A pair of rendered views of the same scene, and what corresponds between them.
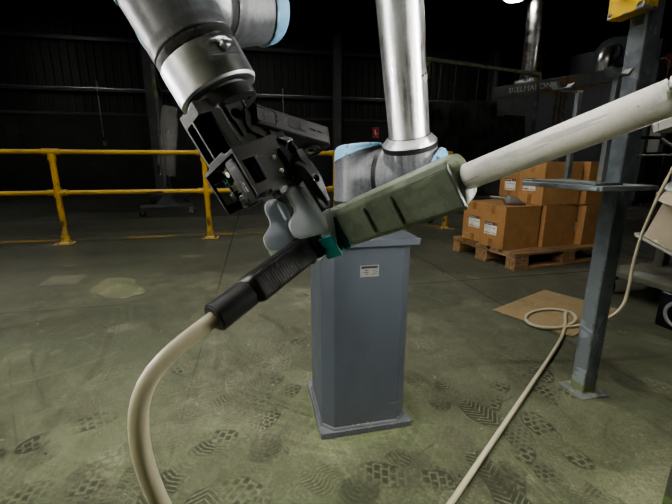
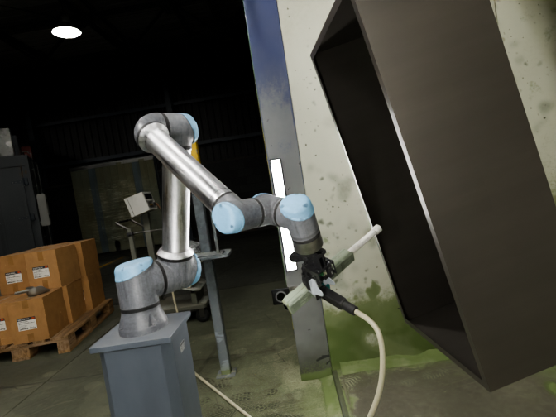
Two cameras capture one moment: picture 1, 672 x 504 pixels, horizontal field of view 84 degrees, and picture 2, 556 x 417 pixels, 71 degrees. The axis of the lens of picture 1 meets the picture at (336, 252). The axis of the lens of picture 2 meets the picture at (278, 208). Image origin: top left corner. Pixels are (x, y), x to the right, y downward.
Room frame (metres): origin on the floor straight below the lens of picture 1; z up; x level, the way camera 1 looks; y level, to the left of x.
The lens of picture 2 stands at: (0.23, 1.30, 1.12)
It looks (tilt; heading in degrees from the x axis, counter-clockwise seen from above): 3 degrees down; 284
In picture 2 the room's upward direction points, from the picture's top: 9 degrees counter-clockwise
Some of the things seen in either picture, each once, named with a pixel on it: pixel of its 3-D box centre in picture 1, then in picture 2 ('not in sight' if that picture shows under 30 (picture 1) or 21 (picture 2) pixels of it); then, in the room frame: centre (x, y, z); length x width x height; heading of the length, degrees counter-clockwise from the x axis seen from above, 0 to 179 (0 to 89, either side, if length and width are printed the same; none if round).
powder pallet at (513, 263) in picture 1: (531, 247); (53, 328); (3.47, -1.88, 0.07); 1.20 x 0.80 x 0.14; 109
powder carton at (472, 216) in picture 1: (489, 219); (7, 318); (3.53, -1.47, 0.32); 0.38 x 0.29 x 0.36; 111
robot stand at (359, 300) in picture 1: (356, 322); (157, 404); (1.19, -0.07, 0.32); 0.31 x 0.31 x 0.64; 12
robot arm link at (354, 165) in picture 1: (360, 172); (138, 281); (1.18, -0.08, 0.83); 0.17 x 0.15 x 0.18; 59
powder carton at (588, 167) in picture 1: (588, 182); (77, 258); (3.42, -2.29, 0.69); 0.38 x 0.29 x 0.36; 108
